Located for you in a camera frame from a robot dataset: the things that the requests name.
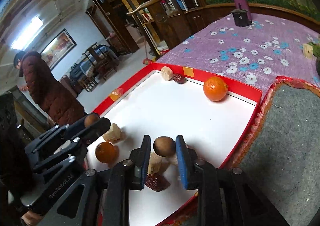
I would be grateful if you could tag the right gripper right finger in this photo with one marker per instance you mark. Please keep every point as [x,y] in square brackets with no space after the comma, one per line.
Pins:
[226,197]

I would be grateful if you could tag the grey felt mat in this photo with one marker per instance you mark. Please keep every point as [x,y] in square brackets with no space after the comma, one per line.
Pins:
[280,153]

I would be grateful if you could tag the brown longan back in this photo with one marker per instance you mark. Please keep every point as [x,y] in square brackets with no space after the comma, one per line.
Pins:
[91,119]

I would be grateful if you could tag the wooden armchair far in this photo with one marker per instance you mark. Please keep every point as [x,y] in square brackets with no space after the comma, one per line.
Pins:
[101,61]

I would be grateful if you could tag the black round mount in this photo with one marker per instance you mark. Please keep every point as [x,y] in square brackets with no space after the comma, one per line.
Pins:
[241,17]

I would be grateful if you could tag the cream block on tablecloth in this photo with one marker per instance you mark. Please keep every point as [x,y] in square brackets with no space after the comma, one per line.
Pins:
[308,51]

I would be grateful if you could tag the red white tray box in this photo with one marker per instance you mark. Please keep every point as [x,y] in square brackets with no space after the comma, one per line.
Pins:
[149,105]

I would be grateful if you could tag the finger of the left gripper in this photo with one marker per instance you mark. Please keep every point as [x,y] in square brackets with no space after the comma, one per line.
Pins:
[87,132]

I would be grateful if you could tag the person in brown coat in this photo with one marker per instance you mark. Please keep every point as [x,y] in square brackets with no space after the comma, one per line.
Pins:
[47,92]

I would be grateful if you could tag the wooden chair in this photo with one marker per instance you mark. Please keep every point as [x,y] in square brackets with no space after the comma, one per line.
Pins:
[171,21]

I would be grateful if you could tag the brown longan large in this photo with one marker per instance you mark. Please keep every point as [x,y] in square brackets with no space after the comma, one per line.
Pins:
[164,146]

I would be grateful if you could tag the orange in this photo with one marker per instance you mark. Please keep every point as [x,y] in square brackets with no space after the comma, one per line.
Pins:
[106,153]
[215,89]

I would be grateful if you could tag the left hand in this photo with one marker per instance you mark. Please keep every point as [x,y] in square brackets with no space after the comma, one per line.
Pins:
[31,219]

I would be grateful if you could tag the framed painting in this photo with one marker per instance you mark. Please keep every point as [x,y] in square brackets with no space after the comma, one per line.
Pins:
[58,48]

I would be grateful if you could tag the broom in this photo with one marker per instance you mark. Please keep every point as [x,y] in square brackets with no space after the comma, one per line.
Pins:
[148,56]

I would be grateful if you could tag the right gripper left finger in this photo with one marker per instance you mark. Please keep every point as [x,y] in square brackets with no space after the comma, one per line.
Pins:
[79,205]

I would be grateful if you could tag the cream chunk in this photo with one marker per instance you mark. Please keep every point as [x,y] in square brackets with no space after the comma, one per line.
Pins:
[157,164]
[167,73]
[113,134]

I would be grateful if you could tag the green leafy vegetable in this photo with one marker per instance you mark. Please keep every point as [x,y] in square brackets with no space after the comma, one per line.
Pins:
[315,49]

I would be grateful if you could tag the purple floral tablecloth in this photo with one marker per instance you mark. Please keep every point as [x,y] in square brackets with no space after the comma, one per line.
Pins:
[254,54]

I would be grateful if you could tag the red date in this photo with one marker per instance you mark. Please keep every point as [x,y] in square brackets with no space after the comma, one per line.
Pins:
[156,182]
[179,78]

